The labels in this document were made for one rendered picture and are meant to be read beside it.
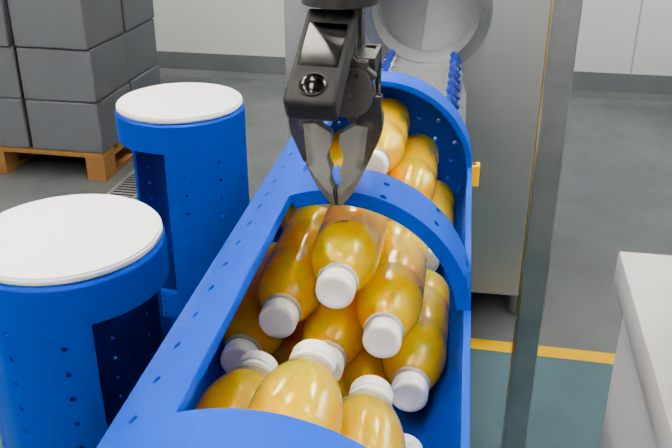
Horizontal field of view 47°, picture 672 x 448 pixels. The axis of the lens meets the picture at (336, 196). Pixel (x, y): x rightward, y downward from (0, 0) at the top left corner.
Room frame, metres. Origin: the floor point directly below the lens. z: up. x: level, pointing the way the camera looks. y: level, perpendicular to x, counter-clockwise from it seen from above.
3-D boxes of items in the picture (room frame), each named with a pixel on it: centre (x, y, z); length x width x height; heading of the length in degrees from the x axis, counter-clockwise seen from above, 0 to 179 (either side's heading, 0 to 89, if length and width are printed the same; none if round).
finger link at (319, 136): (0.74, 0.01, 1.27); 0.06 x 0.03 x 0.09; 171
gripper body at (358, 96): (0.74, 0.00, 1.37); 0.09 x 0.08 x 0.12; 171
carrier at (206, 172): (1.67, 0.35, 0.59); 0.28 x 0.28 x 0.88
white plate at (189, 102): (1.67, 0.35, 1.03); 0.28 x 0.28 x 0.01
